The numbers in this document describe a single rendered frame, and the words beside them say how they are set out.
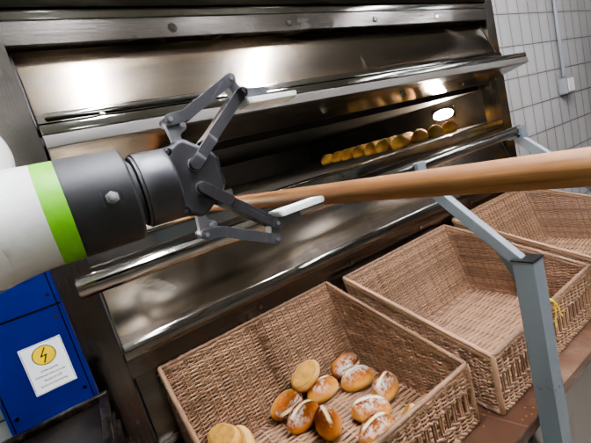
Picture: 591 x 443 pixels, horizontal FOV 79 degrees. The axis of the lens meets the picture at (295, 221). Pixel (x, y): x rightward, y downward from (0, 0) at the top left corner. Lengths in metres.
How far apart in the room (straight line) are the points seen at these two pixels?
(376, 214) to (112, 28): 0.94
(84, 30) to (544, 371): 1.23
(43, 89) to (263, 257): 0.65
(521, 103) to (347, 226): 1.28
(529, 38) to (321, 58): 1.36
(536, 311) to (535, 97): 1.62
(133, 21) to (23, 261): 0.80
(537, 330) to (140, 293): 0.88
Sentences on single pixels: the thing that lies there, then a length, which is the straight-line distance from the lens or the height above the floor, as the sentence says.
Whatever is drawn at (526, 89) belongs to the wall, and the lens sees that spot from 2.26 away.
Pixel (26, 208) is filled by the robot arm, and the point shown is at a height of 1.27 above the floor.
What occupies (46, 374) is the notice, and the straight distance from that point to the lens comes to 0.97.
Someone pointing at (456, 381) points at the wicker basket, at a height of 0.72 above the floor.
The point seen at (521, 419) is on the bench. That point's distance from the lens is 1.03.
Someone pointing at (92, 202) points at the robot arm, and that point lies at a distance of 0.35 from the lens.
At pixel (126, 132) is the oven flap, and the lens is 0.82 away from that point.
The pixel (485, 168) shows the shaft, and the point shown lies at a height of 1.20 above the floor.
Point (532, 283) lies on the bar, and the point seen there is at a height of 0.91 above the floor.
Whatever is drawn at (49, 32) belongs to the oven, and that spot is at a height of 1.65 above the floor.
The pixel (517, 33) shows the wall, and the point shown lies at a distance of 2.28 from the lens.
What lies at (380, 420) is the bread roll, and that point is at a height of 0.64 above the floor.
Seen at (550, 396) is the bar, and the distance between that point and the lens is 0.97.
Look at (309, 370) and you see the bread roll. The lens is 1.08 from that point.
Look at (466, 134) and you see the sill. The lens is 1.77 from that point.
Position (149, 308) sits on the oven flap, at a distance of 0.98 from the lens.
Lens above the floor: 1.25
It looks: 9 degrees down
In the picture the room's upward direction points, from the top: 15 degrees counter-clockwise
